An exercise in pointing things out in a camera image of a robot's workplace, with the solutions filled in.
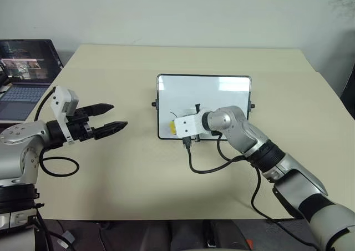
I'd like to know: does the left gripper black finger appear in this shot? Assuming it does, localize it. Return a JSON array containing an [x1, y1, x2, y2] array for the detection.
[[83, 103, 115, 119], [93, 121, 129, 140]]

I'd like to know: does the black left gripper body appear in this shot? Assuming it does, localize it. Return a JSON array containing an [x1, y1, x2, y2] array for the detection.
[[66, 108, 97, 142]]

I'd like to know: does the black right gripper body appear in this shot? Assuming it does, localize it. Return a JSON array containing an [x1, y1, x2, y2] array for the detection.
[[193, 103, 202, 143]]

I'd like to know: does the black-framed small whiteboard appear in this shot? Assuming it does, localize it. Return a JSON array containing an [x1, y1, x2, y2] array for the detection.
[[151, 73, 255, 141]]

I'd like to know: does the dark laptop with lit screen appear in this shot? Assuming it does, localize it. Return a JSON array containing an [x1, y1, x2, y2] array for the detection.
[[0, 39, 65, 123]]

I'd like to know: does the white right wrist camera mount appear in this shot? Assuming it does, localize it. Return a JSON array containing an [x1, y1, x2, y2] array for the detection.
[[174, 108, 207, 139]]

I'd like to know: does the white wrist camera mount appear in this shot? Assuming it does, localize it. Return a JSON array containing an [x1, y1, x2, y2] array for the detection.
[[50, 86, 80, 147], [174, 108, 207, 139]]

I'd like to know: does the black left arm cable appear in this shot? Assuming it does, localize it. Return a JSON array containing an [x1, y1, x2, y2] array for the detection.
[[34, 86, 80, 177]]

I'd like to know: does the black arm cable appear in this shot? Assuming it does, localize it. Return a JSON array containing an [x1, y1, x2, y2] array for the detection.
[[34, 86, 80, 177], [181, 130, 324, 251]]

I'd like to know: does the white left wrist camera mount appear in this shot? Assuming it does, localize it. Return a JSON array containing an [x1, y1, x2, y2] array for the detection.
[[50, 86, 80, 147]]

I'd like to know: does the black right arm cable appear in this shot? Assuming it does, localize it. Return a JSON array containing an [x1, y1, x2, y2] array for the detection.
[[181, 130, 324, 251]]

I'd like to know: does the black cable with grey plug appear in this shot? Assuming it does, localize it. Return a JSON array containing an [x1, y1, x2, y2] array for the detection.
[[27, 203, 76, 251]]

